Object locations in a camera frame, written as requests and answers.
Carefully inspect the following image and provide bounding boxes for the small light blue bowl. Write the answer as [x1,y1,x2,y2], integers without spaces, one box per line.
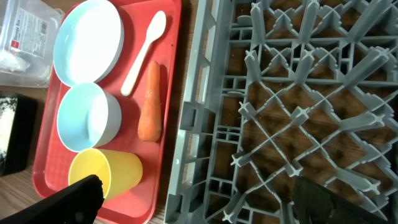
[57,83,122,152]

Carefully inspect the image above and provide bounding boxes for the white rice grains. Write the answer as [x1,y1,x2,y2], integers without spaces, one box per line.
[1,97,17,157]

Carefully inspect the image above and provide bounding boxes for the large light blue plate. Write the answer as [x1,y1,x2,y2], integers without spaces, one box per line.
[53,0,124,86]

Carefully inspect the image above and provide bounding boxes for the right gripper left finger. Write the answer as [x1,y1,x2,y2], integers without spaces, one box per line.
[1,175,104,224]

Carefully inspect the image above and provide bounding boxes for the white plastic spoon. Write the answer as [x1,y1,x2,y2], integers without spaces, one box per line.
[121,11,167,96]

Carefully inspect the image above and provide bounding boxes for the orange carrot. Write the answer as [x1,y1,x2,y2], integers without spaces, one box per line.
[137,61,162,142]

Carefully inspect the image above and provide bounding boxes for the yellow plastic cup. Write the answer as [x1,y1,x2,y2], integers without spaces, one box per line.
[68,148,143,202]

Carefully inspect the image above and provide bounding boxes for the black food waste tray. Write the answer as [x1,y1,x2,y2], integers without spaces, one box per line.
[1,91,38,176]

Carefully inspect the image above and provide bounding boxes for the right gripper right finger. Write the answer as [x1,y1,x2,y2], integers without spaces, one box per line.
[292,176,389,224]

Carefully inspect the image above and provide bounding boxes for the red serving tray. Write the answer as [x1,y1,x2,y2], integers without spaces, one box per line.
[32,0,182,223]

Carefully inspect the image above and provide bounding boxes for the white tissue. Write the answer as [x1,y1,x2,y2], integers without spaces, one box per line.
[1,50,30,72]

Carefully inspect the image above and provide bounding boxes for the clear plastic waste bin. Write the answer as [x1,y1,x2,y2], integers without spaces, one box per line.
[1,0,65,88]

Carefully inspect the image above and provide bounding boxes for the grey dishwasher rack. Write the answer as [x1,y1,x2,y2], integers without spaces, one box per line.
[164,0,397,223]

